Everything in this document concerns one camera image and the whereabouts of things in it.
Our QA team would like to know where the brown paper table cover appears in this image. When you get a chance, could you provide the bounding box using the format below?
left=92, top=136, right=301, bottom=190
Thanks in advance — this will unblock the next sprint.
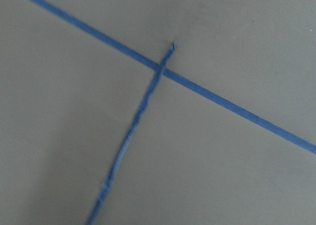
left=0, top=0, right=316, bottom=225

